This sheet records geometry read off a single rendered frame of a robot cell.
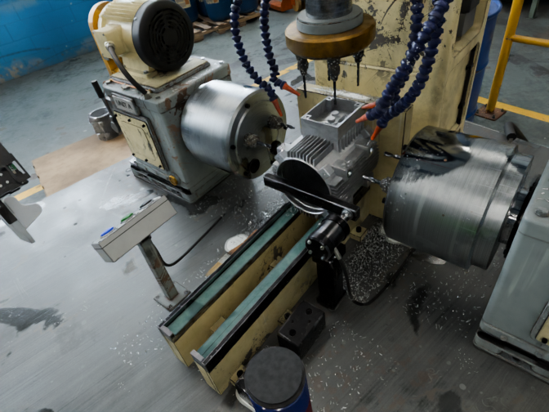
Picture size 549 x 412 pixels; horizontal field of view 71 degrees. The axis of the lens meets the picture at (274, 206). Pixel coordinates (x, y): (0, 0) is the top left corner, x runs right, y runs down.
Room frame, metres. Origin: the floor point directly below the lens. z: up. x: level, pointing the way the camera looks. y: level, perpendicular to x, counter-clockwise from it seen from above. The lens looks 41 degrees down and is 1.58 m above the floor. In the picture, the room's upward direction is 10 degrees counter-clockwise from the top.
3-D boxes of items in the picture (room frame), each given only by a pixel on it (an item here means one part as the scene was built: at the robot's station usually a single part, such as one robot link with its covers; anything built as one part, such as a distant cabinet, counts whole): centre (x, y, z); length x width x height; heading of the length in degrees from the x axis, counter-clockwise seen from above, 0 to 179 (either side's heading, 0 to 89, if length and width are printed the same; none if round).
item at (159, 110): (1.19, 0.27, 0.99); 0.35 x 0.31 x 0.37; 45
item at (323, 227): (0.63, -0.25, 0.92); 0.45 x 0.13 x 0.24; 135
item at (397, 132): (0.88, -0.25, 0.97); 0.30 x 0.11 x 0.34; 45
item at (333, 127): (0.79, -0.17, 1.11); 0.12 x 0.11 x 0.07; 135
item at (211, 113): (1.02, 0.11, 1.04); 0.37 x 0.25 x 0.25; 45
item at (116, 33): (1.20, 0.33, 1.16); 0.33 x 0.26 x 0.42; 45
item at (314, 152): (0.77, -0.14, 1.02); 0.20 x 0.19 x 0.19; 135
